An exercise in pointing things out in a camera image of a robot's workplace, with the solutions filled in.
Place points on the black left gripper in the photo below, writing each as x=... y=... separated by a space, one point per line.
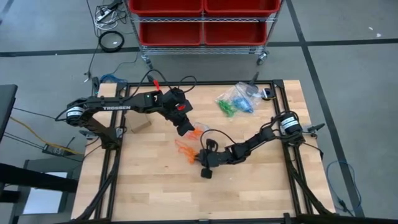
x=174 y=113

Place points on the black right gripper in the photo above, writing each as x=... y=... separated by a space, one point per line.
x=224 y=157

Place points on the orange rubber bands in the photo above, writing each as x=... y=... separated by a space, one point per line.
x=186 y=151
x=196 y=133

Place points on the green rubber band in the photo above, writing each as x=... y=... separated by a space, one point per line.
x=226 y=108

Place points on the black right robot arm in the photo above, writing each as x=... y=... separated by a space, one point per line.
x=255 y=141

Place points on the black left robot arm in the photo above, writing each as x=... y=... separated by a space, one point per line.
x=115 y=107

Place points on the small cardboard box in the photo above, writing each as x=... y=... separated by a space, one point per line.
x=138 y=126

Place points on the cart caster wheel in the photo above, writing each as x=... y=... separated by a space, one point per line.
x=262 y=57
x=148 y=62

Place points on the red plastic bin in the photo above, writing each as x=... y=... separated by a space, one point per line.
x=234 y=32
x=164 y=6
x=171 y=32
x=242 y=6

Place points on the grey metal clamp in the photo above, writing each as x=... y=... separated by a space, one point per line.
x=87 y=133

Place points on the black device green light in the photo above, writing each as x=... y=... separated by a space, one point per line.
x=95 y=87

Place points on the black power adapter box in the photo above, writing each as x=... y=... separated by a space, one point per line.
x=56 y=150

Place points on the white power strip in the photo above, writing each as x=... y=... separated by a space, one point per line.
x=103 y=15

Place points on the grey metal stand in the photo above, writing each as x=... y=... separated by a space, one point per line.
x=43 y=162

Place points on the black beam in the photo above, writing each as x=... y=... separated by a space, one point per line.
x=31 y=179

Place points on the black desk top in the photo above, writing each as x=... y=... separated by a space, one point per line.
x=6 y=109

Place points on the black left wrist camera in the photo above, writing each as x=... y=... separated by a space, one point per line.
x=172 y=96

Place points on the black aluminium table frame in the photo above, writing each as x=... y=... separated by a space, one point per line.
x=217 y=83

